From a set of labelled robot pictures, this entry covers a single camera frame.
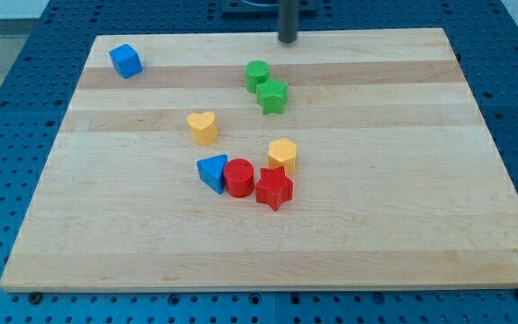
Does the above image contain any green star block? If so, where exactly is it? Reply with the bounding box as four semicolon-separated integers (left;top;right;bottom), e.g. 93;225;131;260
256;77;288;115

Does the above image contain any green cylinder block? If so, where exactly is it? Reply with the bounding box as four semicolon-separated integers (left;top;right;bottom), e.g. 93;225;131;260
245;60;270;94

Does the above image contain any yellow hexagon block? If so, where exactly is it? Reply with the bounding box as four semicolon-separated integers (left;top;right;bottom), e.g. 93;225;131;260
268;138;298;176

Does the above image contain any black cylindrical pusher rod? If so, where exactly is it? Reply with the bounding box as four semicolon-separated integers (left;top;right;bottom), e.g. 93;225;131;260
278;0;299;44

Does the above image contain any blue cube block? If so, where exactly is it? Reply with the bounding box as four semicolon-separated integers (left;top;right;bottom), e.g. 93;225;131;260
109;44;143;79

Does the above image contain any red cylinder block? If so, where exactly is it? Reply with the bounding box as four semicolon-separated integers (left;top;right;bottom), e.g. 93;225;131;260
223;158;255;198

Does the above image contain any wooden board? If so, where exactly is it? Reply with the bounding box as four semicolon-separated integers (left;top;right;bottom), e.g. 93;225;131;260
0;28;518;293

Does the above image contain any blue triangle block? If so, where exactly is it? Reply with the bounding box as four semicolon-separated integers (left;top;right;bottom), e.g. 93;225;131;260
196;154;228;194

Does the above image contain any yellow heart block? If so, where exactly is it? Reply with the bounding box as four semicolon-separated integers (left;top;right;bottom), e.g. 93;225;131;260
187;112;219;146

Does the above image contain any red star block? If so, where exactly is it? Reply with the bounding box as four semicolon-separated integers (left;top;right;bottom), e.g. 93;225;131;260
255;166;294;212

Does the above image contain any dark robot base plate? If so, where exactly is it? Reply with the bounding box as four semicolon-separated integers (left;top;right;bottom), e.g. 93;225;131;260
218;0;319;15

